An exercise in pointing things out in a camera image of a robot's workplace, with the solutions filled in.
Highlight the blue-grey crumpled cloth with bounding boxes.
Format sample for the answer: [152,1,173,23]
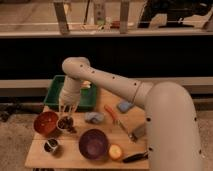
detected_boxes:
[85,112,104,124]

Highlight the yellow-red apple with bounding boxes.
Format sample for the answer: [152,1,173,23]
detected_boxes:
[108,144,123,160]

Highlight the yellow item in tray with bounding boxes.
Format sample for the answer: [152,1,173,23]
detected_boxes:
[81,81,91,89]

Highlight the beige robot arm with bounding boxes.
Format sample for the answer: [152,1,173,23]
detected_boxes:
[59,57,203,171]

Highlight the orange handled spatula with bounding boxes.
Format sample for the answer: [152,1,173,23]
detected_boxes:
[104,105,146,142]

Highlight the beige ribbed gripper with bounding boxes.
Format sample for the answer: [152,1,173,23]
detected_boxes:
[59,76,81,116]

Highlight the small dark cup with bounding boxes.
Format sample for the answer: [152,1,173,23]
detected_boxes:
[44,138,59,154]

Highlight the wooden board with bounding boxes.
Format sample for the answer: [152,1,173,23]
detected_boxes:
[25,89,149,171]

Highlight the white paper cup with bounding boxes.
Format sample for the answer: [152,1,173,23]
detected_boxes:
[56,115,75,132]

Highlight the green plastic tray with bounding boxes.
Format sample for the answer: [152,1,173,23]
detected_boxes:
[44,75,97,112]

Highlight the purple bowl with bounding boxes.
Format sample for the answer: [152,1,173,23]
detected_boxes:
[79,129,109,160]

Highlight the red-brown bowl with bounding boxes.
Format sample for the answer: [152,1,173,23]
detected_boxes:
[33,111,59,137]

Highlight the dark grapes bunch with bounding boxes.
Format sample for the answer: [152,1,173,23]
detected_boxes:
[58,116,78,134]

